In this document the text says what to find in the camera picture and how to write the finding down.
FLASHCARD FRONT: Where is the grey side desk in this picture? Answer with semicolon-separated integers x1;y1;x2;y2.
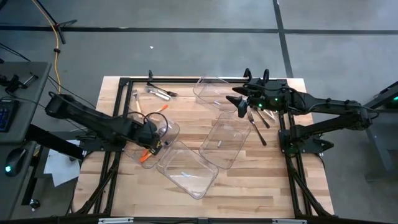
363;80;398;181

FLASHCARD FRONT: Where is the black metal fork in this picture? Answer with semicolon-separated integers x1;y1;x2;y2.
253;107;271;129
146;82;179;97
246;110;268;147

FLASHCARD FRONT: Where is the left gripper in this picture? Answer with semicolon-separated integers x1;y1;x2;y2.
135;119;171;156

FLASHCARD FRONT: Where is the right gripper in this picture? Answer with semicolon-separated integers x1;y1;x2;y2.
225;77;293;118

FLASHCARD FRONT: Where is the black keyboard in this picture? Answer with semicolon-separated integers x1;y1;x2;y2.
0;98;20;134

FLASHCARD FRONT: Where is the white paper sheet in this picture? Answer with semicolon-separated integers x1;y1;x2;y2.
43;139;82;187

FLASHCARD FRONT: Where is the black computer mouse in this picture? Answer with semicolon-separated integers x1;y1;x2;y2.
4;147;27;178

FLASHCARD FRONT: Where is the black aluminium table frame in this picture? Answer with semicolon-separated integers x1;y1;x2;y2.
70;67;335;218

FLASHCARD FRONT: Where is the light wood handled fork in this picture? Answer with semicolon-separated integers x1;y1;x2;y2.
262;108;277;121
132;89;143;114

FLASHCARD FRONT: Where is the clear plastic bin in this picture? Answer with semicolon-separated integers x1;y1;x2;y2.
192;75;248;113
156;140;220;200
198;112;252;170
123;112;181;170

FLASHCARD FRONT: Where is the white handled fork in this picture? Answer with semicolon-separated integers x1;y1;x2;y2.
148;90;171;101
145;86;172;99

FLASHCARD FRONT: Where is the black desk clamp mount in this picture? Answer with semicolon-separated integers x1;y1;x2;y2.
0;72;40;95

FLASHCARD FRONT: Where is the yellow cable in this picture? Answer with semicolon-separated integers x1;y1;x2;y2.
30;0;62;110

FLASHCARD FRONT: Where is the black tripod stand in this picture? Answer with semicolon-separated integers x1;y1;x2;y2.
30;0;78;45

